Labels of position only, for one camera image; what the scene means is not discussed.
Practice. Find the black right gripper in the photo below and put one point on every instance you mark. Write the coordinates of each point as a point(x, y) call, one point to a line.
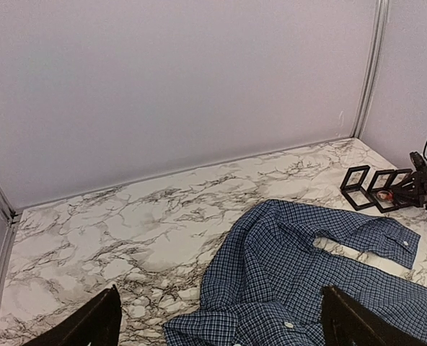
point(420, 190)

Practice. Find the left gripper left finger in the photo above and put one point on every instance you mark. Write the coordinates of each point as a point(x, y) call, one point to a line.
point(96, 323)

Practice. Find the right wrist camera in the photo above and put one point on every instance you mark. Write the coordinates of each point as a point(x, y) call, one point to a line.
point(419, 163)

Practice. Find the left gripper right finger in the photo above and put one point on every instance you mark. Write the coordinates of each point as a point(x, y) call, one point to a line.
point(346, 322)

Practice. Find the right aluminium frame post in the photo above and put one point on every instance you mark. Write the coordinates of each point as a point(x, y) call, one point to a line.
point(372, 67)

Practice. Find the blue checked button shirt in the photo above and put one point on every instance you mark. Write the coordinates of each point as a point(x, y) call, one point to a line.
point(263, 286)

